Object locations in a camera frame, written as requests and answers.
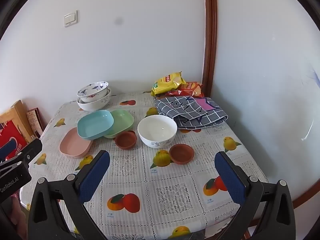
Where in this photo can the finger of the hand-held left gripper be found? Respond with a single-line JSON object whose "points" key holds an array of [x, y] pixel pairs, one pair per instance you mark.
{"points": [[30, 150], [7, 150]]}

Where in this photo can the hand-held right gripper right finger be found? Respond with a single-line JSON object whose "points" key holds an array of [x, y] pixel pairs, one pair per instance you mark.
{"points": [[230, 177]]}

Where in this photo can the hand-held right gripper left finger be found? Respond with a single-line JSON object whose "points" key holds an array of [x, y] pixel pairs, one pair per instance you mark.
{"points": [[95, 175]]}

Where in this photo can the pink plate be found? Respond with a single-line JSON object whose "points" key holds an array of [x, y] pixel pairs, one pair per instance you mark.
{"points": [[72, 147]]}

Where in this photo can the small brown clay dish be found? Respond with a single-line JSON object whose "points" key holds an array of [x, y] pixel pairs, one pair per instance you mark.
{"points": [[125, 141], [181, 153]]}

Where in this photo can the light blue plate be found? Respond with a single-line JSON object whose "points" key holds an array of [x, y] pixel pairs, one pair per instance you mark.
{"points": [[95, 125]]}

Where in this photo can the light green plate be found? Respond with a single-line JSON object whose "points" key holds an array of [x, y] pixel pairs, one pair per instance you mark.
{"points": [[122, 120]]}

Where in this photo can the white bowl with grey scrollwork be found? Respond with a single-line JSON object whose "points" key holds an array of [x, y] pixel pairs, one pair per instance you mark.
{"points": [[157, 130]]}

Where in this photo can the red paper bag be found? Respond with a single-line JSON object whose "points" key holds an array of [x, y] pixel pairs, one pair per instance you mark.
{"points": [[10, 135]]}

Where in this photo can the patterned book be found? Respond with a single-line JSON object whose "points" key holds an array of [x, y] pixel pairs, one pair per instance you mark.
{"points": [[35, 122]]}

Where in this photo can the wooden board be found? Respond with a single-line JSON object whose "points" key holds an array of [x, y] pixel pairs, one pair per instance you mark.
{"points": [[20, 115]]}

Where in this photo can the fruit printed tablecloth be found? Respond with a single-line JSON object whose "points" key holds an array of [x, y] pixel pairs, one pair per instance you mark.
{"points": [[150, 187]]}

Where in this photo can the large white bowl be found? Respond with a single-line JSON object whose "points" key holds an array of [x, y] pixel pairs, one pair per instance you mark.
{"points": [[95, 106]]}

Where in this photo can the grey checked cloth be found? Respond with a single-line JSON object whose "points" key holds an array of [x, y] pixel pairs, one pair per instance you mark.
{"points": [[190, 116]]}

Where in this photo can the brown wooden baseboard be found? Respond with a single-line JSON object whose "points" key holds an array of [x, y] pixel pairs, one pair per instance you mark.
{"points": [[303, 196]]}

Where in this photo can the pink paper patch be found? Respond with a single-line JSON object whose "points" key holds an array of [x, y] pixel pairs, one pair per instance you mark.
{"points": [[207, 104]]}

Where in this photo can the blue patterned porcelain bowl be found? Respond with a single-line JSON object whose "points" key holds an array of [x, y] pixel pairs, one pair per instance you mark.
{"points": [[92, 97]]}

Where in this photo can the red chip bag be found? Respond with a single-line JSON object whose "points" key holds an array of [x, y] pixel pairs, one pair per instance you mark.
{"points": [[190, 88]]}

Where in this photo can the yellow chip bag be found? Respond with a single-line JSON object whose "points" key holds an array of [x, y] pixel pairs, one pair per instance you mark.
{"points": [[167, 82]]}

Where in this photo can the brown wooden door frame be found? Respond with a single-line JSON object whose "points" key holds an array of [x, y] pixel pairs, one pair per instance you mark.
{"points": [[209, 42]]}

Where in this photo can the white light switch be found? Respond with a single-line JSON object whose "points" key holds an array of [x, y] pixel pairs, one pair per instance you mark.
{"points": [[70, 18]]}

